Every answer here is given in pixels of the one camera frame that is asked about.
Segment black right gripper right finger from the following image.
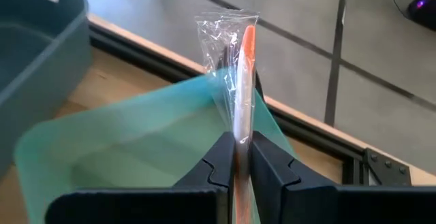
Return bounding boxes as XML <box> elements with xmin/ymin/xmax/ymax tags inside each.
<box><xmin>251</xmin><ymin>131</ymin><xmax>436</xmax><ymax>224</ymax></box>

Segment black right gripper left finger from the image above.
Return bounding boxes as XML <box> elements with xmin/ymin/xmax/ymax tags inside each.
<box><xmin>45</xmin><ymin>131</ymin><xmax>236</xmax><ymax>224</ymax></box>

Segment orange toothbrush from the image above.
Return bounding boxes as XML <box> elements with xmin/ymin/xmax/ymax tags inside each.
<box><xmin>195</xmin><ymin>9</ymin><xmax>260</xmax><ymax>224</ymax></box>

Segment light green translucent bin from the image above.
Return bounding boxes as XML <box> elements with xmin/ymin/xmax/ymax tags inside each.
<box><xmin>13</xmin><ymin>67</ymin><xmax>297</xmax><ymax>224</ymax></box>

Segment dark teal plastic bin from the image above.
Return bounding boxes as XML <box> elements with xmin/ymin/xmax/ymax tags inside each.
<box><xmin>0</xmin><ymin>0</ymin><xmax>93</xmax><ymax>177</ymax></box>

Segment black device purple lights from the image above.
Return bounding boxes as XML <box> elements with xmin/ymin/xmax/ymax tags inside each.
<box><xmin>406</xmin><ymin>0</ymin><xmax>436</xmax><ymax>31</ymax></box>

